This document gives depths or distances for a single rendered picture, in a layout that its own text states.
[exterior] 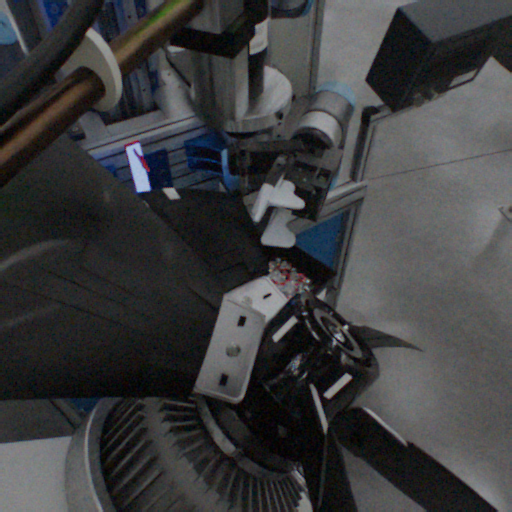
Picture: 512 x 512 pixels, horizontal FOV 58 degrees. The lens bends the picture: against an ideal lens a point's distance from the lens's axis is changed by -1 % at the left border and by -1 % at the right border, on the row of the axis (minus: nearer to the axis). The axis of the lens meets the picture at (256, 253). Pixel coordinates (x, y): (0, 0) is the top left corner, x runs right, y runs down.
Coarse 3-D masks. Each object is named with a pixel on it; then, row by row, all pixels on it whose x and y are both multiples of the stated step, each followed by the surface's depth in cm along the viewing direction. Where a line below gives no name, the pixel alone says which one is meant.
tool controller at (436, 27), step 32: (448, 0) 91; (480, 0) 93; (416, 32) 87; (448, 32) 87; (480, 32) 91; (384, 64) 97; (416, 64) 90; (448, 64) 94; (480, 64) 103; (384, 96) 101; (416, 96) 99
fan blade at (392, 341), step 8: (360, 328) 76; (368, 328) 78; (368, 336) 69; (376, 336) 70; (384, 336) 72; (392, 336) 77; (368, 344) 62; (376, 344) 63; (384, 344) 64; (392, 344) 66; (400, 344) 69; (408, 344) 72; (424, 352) 74
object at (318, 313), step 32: (288, 320) 45; (320, 320) 47; (288, 352) 43; (320, 352) 42; (352, 352) 46; (256, 384) 46; (288, 384) 43; (320, 384) 43; (352, 384) 43; (224, 416) 44; (256, 416) 45; (288, 416) 45; (256, 448) 43; (288, 448) 45
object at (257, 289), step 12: (264, 276) 57; (240, 288) 56; (252, 288) 56; (264, 288) 55; (276, 288) 55; (240, 300) 54; (252, 300) 54; (264, 300) 54; (276, 300) 54; (264, 312) 53
